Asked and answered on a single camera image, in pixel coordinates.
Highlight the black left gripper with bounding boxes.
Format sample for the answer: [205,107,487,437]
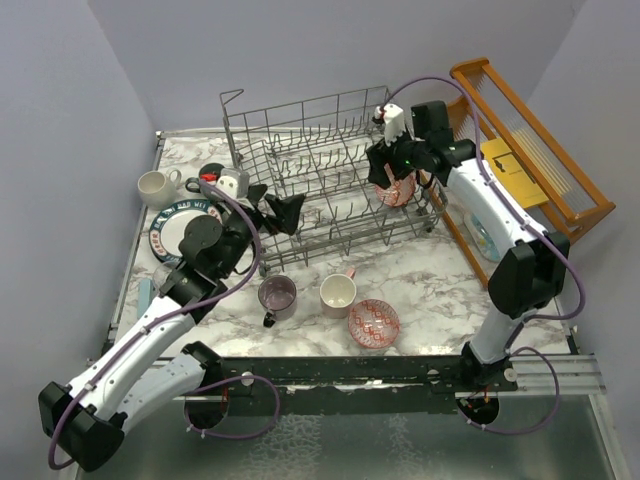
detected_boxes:
[218,184,305,278]

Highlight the wooden dish drying rack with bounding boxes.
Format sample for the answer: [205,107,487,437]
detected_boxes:
[403,57,617,292]

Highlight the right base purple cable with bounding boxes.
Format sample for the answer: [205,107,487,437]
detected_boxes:
[457,344,561,436]

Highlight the grey wire dish rack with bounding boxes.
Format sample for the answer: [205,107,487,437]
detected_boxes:
[219,86,448,276]

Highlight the red patterned bowl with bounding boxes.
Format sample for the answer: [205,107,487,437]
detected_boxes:
[375,173,417,207]
[348,299,400,349]

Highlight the dark green mug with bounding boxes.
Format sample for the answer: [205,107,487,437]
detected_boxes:
[185,163,224,193]

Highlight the blue patterned clear dish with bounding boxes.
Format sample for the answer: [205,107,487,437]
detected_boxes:
[463,212,501,263]

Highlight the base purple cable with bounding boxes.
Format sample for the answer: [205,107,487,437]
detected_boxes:
[457,344,561,436]
[182,372,283,441]

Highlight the round plate dark lettered rim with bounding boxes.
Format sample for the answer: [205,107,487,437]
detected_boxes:
[149,199,222,263]

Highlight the cream mug pink handle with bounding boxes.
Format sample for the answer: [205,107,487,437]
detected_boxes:
[319,268,357,319]

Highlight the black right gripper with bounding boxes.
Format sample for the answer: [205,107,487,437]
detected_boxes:
[365,123,427,190]

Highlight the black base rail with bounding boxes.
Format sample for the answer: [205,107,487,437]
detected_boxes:
[182,342,517,416]

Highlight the cream mug at left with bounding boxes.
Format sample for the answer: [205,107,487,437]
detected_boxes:
[137,169,182,210]

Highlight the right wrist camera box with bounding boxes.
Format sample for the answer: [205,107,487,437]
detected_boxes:
[373,103,407,146]

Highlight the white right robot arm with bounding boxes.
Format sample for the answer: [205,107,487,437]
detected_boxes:
[366,101,570,391]

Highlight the purple mug black handle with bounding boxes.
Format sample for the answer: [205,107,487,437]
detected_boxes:
[258,275,297,328]

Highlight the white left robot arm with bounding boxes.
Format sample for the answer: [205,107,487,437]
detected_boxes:
[38,184,306,472]

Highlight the clear drinking glass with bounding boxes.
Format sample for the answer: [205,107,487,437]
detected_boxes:
[151,262,176,291]

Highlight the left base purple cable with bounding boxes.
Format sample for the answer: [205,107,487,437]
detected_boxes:
[182,372,283,441]

